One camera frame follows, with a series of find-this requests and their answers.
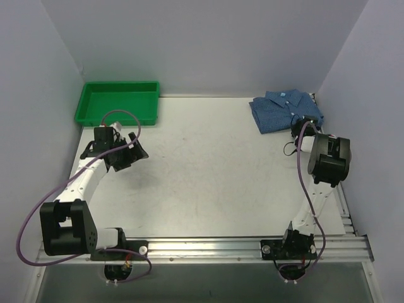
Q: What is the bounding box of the aluminium right side rail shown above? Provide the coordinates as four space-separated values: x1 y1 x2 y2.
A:
306 92 360 236

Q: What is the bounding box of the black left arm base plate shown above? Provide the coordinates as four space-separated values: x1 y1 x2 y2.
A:
90 240 149 261

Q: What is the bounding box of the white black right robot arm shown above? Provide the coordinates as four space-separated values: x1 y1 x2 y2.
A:
280 116 352 258

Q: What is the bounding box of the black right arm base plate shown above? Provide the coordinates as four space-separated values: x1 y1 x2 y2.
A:
260 222 318 261

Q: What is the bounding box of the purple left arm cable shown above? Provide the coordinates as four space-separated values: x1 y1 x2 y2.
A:
15 109 142 265

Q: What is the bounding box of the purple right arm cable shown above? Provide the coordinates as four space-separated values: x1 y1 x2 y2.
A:
296 121 326 263

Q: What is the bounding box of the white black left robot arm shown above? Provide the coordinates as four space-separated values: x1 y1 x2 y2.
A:
40 122 148 259

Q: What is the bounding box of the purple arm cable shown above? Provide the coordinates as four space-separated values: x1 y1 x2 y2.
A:
296 121 326 263
15 109 142 265

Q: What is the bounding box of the blue checked long sleeve shirt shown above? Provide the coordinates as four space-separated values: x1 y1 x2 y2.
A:
249 89 324 134

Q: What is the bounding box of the green plastic tray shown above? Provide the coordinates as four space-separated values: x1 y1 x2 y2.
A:
74 81 160 127

